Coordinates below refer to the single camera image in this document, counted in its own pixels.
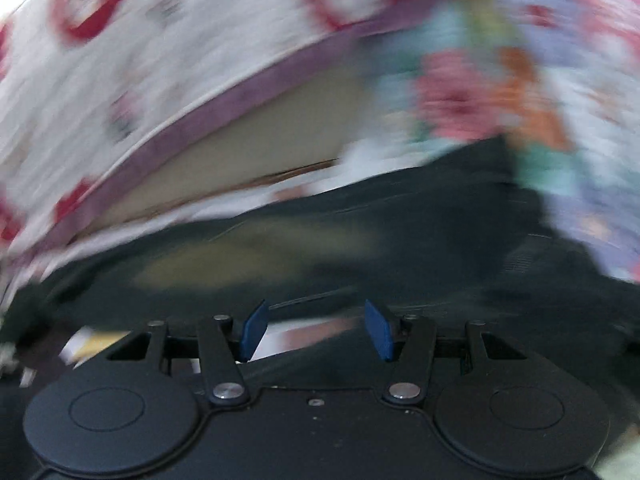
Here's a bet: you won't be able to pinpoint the floral patterned cloth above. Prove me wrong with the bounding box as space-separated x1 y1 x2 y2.
350 0 640 286

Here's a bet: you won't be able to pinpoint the beige bed base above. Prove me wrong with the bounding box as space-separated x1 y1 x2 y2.
80 67 401 231

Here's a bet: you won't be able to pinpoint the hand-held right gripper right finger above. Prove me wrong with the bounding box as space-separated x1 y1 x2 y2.
363 298 528 404

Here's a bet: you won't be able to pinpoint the dark denim pants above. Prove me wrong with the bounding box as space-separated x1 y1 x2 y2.
0 137 640 386

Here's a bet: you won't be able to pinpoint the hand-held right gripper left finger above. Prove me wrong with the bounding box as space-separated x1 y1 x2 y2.
106 299 270 407

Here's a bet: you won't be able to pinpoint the white quilted bear bedspread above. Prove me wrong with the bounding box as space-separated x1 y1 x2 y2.
0 0 451 281

